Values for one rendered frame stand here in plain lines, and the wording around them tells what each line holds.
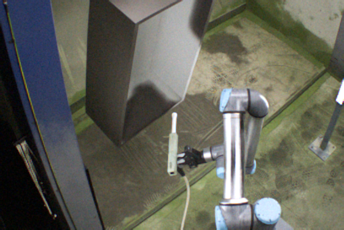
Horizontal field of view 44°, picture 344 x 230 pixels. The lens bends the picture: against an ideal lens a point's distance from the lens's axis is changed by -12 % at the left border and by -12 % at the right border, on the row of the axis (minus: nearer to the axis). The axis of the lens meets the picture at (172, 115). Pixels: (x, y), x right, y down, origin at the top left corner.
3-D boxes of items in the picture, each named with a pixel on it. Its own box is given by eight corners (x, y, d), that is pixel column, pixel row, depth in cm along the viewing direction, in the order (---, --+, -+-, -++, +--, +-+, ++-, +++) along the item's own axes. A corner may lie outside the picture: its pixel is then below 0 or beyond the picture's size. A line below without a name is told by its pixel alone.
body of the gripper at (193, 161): (188, 169, 295) (207, 165, 291) (183, 161, 289) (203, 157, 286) (188, 159, 300) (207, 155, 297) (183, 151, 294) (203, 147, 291)
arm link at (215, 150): (230, 152, 279) (228, 138, 285) (210, 157, 283) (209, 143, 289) (234, 160, 286) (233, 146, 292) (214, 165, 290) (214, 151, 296)
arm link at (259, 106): (269, 83, 238) (252, 163, 288) (247, 83, 238) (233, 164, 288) (273, 99, 230) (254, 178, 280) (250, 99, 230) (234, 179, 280)
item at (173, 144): (186, 189, 296) (173, 168, 281) (179, 190, 298) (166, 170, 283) (187, 131, 330) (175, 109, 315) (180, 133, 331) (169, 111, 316)
